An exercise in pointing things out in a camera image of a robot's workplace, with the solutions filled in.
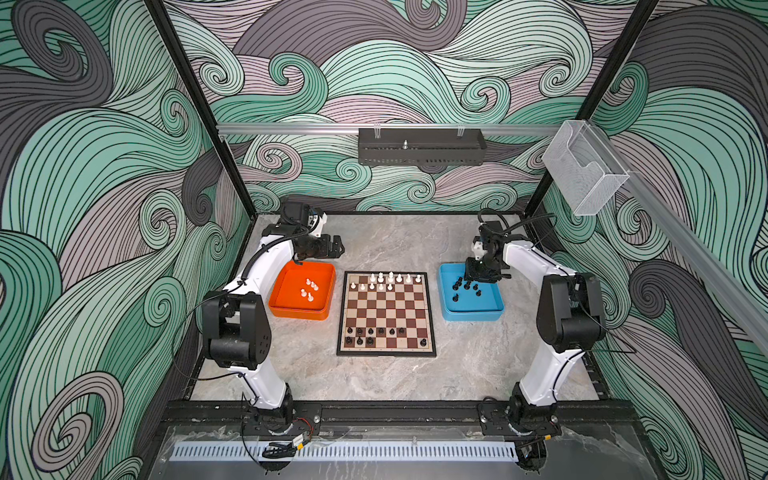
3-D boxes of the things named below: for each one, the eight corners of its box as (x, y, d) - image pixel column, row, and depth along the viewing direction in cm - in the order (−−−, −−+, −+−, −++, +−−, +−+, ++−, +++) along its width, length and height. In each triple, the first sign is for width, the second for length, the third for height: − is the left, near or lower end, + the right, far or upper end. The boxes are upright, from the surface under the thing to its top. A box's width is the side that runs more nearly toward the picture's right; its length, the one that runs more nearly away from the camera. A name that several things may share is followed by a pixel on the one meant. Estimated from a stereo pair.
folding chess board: (337, 356, 85) (336, 353, 83) (344, 275, 104) (344, 271, 102) (435, 356, 85) (436, 353, 83) (425, 275, 104) (426, 271, 102)
